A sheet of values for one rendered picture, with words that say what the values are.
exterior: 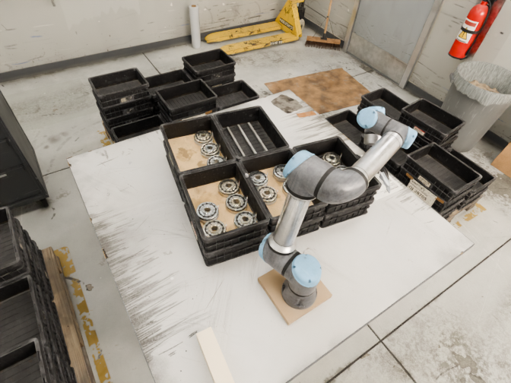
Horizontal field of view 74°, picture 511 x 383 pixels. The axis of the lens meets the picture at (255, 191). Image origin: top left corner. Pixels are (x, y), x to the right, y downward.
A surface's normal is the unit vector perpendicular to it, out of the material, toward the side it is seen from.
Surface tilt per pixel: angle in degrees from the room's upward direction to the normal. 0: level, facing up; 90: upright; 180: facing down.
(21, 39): 90
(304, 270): 8
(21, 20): 90
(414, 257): 0
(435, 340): 0
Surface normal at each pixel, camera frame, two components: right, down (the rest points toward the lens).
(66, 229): 0.07, -0.66
